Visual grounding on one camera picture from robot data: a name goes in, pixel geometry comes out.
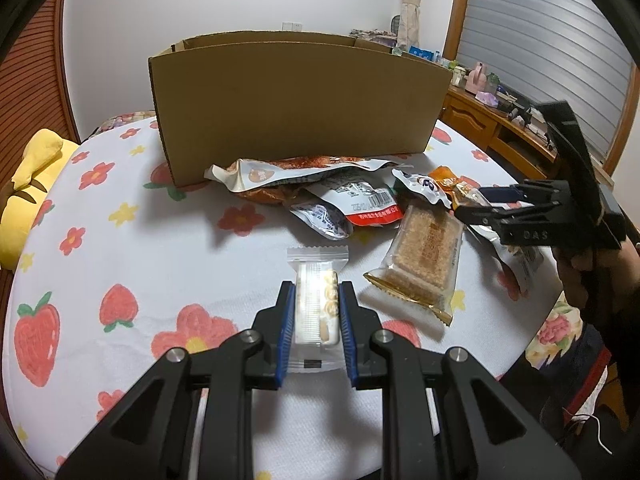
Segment floral cloth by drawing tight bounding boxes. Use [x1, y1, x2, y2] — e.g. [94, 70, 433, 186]
[525, 295, 583, 376]

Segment silver white snack packet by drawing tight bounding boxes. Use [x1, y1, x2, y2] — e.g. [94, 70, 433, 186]
[467, 222, 545, 297]

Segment small amber snack packet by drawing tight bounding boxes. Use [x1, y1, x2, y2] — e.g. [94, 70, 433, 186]
[452, 182, 493, 208]

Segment brown cracker snack packet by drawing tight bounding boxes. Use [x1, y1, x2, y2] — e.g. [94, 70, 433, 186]
[362, 203, 466, 327]

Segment pink desk item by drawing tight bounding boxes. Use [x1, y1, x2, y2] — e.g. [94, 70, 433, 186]
[465, 61, 488, 95]

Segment white red barcode snack packet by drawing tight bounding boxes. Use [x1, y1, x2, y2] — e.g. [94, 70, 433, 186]
[305, 177, 405, 228]

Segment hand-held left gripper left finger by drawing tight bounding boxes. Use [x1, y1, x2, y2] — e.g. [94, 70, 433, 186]
[56, 281, 297, 480]

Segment patterned curtain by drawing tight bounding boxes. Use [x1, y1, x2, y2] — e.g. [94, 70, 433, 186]
[397, 0, 428, 43]

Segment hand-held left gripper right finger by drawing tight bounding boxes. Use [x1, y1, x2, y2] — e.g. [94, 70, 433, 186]
[339, 281, 583, 480]

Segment white wafer snack packet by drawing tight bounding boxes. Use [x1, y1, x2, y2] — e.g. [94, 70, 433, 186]
[286, 246, 349, 375]

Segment strawberry flower printed bedsheet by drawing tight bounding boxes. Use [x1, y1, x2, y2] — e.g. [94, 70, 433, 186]
[2, 115, 571, 480]

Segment silver orange blue snack packet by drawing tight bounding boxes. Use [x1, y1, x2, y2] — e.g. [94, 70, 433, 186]
[392, 166, 463, 209]

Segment brown cardboard box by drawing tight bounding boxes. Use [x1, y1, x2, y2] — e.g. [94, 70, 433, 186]
[148, 34, 454, 188]

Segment large orange white snack packet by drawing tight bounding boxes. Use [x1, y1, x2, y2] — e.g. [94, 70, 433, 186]
[204, 154, 416, 207]

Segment yellow plush toy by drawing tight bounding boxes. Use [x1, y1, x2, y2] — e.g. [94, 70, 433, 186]
[0, 129, 81, 268]

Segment wooden desk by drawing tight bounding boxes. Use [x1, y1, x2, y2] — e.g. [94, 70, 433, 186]
[435, 82, 616, 186]

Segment person's dark clothing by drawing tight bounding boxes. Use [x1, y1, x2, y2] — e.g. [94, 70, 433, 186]
[500, 240, 640, 480]

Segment floral quilt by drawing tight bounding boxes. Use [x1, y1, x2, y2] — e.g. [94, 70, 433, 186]
[97, 110, 156, 133]

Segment brown slatted wooden door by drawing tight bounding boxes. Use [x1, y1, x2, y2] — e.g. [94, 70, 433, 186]
[0, 0, 81, 146]

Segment grey window blinds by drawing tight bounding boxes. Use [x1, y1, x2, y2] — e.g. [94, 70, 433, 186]
[455, 0, 636, 158]

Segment black desk gadget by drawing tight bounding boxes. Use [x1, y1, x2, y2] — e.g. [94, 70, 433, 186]
[500, 100, 533, 123]

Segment small dark blue snack packet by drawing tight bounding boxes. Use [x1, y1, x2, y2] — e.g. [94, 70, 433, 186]
[289, 199, 353, 240]

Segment thin white cable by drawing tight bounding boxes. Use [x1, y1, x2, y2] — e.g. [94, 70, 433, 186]
[562, 407, 611, 453]

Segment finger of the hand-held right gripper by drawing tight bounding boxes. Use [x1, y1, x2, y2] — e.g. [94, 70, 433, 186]
[477, 184, 538, 206]
[453, 203, 531, 231]

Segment person's right hand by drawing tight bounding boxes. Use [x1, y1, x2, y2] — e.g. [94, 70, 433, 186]
[556, 249, 596, 306]

